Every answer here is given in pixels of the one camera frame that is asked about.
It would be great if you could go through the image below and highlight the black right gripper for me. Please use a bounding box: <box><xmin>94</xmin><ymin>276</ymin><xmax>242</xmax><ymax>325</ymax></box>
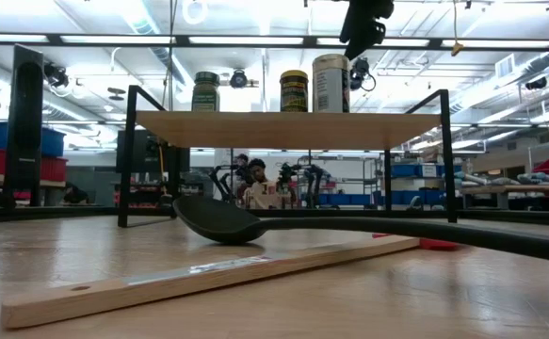
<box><xmin>339</xmin><ymin>0</ymin><xmax>396</xmax><ymax>61</ymax></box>

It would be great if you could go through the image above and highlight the tan-lidded spice jar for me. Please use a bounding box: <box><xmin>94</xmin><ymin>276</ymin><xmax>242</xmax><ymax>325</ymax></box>
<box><xmin>312</xmin><ymin>53</ymin><xmax>351</xmax><ymax>114</ymax></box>

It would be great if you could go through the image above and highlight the wooden shelf with black legs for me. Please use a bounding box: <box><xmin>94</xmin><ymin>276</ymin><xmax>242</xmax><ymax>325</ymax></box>
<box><xmin>117</xmin><ymin>84</ymin><xmax>460</xmax><ymax>229</ymax></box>

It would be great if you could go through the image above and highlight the yellow-lidded spice jar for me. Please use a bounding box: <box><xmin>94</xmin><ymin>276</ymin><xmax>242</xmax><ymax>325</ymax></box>
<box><xmin>279</xmin><ymin>69</ymin><xmax>310</xmax><ymax>114</ymax></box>

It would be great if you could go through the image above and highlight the green-lidded spice jar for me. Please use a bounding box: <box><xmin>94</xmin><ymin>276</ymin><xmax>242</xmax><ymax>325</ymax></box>
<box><xmin>190</xmin><ymin>71</ymin><xmax>221</xmax><ymax>113</ymax></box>

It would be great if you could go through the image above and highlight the person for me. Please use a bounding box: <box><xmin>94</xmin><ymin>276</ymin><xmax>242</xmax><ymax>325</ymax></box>
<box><xmin>242</xmin><ymin>157</ymin><xmax>285</xmax><ymax>210</ymax></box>

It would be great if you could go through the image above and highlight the wooden work table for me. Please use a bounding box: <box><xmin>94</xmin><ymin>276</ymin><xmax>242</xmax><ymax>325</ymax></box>
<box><xmin>460</xmin><ymin>183</ymin><xmax>549</xmax><ymax>211</ymax></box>

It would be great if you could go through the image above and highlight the black plastic spoon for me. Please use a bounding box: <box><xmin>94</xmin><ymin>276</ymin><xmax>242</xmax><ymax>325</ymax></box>
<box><xmin>171</xmin><ymin>194</ymin><xmax>549</xmax><ymax>266</ymax></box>

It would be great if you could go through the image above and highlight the black monitor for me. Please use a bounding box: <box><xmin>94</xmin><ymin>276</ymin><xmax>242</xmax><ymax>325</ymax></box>
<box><xmin>115</xmin><ymin>128</ymin><xmax>191</xmax><ymax>174</ymax></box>

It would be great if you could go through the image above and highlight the black hanging camera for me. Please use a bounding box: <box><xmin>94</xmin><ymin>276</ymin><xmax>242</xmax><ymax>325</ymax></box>
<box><xmin>42</xmin><ymin>62</ymin><xmax>71</xmax><ymax>89</ymax></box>
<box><xmin>348</xmin><ymin>56</ymin><xmax>378</xmax><ymax>93</ymax></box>
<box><xmin>228</xmin><ymin>68</ymin><xmax>250</xmax><ymax>90</ymax></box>

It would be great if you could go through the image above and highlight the yellow hanging cord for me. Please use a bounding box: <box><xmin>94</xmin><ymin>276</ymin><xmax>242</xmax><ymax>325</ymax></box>
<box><xmin>449</xmin><ymin>0</ymin><xmax>466</xmax><ymax>58</ymax></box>

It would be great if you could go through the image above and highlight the red spatula with wooden handle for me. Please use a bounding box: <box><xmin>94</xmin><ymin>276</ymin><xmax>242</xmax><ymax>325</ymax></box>
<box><xmin>0</xmin><ymin>232</ymin><xmax>460</xmax><ymax>331</ymax></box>

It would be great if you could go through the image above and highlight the black metal table frame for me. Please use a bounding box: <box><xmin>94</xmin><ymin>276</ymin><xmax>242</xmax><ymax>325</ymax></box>
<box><xmin>0</xmin><ymin>31</ymin><xmax>549</xmax><ymax>226</ymax></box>

